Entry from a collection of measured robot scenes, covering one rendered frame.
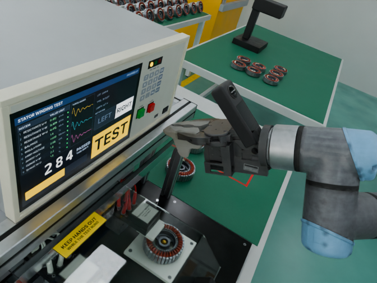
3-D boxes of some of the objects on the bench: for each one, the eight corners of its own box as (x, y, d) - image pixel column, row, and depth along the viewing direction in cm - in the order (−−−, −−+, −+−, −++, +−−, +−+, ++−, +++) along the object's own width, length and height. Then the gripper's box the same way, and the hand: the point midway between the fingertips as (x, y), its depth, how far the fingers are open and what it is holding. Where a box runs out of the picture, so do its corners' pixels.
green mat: (293, 157, 145) (293, 157, 145) (257, 246, 98) (257, 246, 98) (134, 77, 168) (134, 77, 168) (43, 117, 121) (43, 117, 121)
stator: (196, 182, 114) (199, 175, 112) (168, 182, 110) (170, 175, 108) (189, 162, 122) (192, 155, 120) (162, 161, 118) (164, 154, 116)
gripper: (265, 185, 50) (157, 168, 60) (277, 159, 57) (179, 148, 67) (263, 138, 46) (150, 128, 56) (276, 116, 53) (173, 112, 63)
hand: (169, 127), depth 60 cm, fingers closed
